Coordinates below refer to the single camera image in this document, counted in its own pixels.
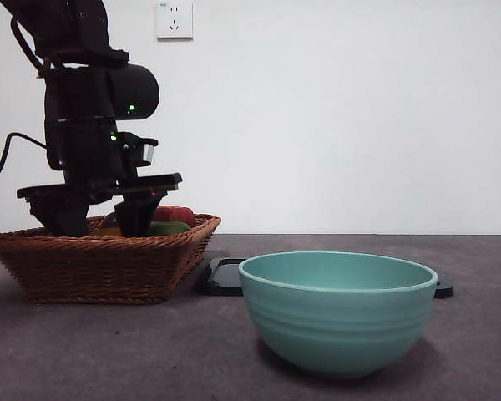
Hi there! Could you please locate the short black cable loop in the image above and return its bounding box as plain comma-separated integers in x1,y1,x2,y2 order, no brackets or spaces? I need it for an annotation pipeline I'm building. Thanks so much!
9,15,48,79

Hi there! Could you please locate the white wall socket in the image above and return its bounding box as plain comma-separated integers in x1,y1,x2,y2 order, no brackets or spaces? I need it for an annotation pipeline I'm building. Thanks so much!
156,0,195,42

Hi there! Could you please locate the teal ceramic bowl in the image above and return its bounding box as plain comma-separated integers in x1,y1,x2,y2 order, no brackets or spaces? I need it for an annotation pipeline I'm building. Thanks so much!
238,250,439,380

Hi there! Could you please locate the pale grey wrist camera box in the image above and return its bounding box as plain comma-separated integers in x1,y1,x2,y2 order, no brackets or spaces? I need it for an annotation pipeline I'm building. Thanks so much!
123,132,159,166

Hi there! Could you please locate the brown wicker basket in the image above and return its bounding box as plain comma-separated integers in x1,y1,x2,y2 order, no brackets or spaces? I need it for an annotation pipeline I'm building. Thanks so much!
0,213,222,305

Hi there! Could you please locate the green avocado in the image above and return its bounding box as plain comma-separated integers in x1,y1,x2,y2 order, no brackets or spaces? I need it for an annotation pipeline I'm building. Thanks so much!
148,221,192,236

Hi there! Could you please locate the black rectangular tray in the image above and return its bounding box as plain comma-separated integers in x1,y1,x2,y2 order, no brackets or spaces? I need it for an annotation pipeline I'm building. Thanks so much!
196,257,455,298

